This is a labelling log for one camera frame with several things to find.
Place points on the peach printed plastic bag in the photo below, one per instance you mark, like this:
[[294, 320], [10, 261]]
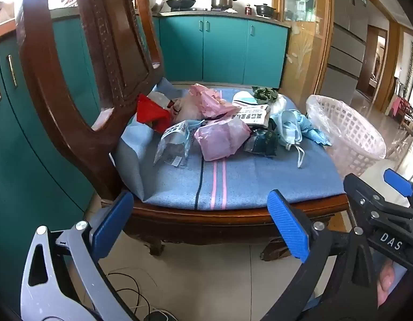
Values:
[[206, 102]]

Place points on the white blue medicine box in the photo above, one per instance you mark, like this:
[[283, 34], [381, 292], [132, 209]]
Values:
[[253, 115]]

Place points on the grey refrigerator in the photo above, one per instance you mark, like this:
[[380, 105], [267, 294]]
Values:
[[346, 50]]

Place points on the distant dining furniture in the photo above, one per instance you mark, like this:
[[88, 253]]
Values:
[[407, 107]]

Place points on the white plastic lattice basket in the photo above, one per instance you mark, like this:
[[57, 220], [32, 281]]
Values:
[[353, 137]]

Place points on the black clay pot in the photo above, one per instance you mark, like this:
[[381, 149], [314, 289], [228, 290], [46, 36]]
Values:
[[263, 9]]

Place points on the teal kitchen base cabinet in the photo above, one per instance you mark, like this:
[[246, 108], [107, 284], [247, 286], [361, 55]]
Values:
[[223, 50]]

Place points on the carved wooden chair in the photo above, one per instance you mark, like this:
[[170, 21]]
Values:
[[59, 107]]

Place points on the black wok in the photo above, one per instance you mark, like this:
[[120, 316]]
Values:
[[181, 2]]

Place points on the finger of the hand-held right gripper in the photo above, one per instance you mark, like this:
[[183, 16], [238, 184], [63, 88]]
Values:
[[363, 190], [398, 182]]

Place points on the white striped paper cup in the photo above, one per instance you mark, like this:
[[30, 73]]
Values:
[[244, 97]]

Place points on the grey kitchen countertop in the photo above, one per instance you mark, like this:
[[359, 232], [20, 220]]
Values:
[[226, 14]]

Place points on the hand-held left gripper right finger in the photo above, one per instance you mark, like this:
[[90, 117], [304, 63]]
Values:
[[286, 227]]

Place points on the light blue cloth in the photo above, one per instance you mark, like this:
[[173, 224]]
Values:
[[318, 134]]

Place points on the pink plastic bag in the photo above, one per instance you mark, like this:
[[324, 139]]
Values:
[[219, 138]]

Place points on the wooden framed glass door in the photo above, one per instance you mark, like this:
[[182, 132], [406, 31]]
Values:
[[306, 40]]

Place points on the clear printed plastic packet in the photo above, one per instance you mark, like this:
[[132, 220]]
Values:
[[174, 143]]

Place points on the red foil packet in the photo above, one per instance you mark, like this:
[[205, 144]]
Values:
[[153, 113]]

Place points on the dark green foil packet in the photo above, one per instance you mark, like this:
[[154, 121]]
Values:
[[263, 142]]

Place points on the teal side cabinet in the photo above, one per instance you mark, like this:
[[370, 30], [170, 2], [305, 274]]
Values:
[[26, 140]]

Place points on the blue striped seat cushion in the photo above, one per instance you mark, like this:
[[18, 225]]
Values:
[[243, 180]]

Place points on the clear plastic bin liner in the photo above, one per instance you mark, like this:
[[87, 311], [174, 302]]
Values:
[[315, 110]]

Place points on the black power adapter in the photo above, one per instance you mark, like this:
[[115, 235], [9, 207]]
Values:
[[158, 316]]

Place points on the person's right hand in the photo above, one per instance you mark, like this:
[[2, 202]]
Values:
[[386, 284]]

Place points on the white rag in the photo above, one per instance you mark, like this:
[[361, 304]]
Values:
[[231, 9]]

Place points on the white plastic bag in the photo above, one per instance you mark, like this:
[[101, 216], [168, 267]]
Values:
[[280, 106]]

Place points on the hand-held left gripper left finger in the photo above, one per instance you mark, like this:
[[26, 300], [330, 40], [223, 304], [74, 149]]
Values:
[[112, 222]]

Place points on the green leaf vegetable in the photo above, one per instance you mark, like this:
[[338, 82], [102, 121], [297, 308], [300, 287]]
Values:
[[265, 94]]

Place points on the blue face mask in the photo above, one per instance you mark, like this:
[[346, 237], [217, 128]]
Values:
[[290, 130]]

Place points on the steel mixing bowl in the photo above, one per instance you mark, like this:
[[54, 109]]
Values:
[[157, 1]]

